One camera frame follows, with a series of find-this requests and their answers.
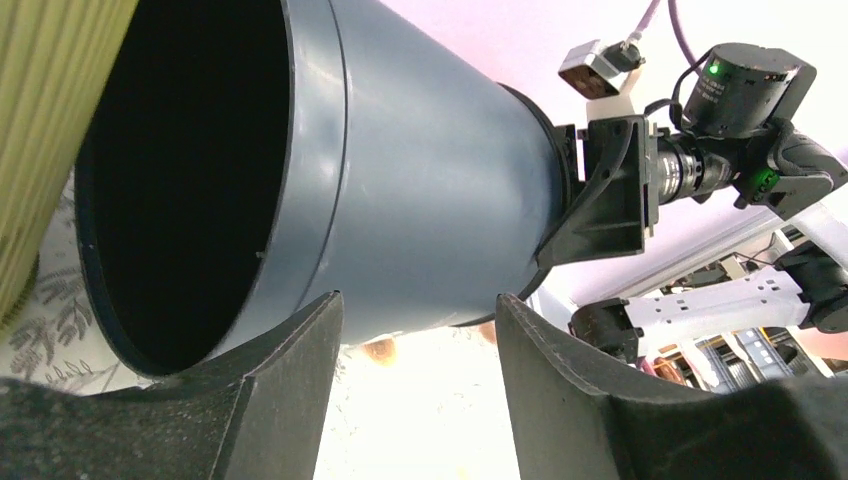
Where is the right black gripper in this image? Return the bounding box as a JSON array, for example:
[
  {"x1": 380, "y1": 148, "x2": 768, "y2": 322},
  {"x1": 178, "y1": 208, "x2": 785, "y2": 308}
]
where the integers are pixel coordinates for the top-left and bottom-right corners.
[{"x1": 536, "y1": 115, "x2": 736, "y2": 269}]

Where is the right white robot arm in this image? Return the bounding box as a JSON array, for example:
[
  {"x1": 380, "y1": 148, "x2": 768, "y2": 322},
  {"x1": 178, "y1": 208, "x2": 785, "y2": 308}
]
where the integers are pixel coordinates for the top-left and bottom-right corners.
[{"x1": 536, "y1": 43, "x2": 847, "y2": 267}]

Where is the floral table mat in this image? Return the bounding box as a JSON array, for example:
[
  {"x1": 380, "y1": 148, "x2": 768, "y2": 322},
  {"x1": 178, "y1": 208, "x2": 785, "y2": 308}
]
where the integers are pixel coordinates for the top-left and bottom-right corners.
[{"x1": 1, "y1": 184, "x2": 519, "y2": 479}]

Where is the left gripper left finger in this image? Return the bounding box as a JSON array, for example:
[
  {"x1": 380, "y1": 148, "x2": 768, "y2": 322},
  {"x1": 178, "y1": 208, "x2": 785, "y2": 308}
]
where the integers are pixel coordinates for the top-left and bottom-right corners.
[{"x1": 1, "y1": 292, "x2": 343, "y2": 479}]

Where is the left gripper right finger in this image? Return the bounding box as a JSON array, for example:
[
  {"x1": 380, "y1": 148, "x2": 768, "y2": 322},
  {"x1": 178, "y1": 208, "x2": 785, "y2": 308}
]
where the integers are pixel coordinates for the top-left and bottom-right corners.
[{"x1": 496, "y1": 294, "x2": 847, "y2": 479}]

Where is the green mesh waste bin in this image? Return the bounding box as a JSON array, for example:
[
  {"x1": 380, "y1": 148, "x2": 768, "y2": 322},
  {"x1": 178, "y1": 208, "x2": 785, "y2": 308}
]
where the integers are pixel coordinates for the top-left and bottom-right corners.
[{"x1": 1, "y1": 0, "x2": 137, "y2": 323}]

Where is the dark blue round bin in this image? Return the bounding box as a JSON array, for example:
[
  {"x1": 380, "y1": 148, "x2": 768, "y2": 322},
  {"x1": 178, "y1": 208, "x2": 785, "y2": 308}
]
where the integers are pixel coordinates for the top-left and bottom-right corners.
[{"x1": 74, "y1": 1, "x2": 569, "y2": 376}]

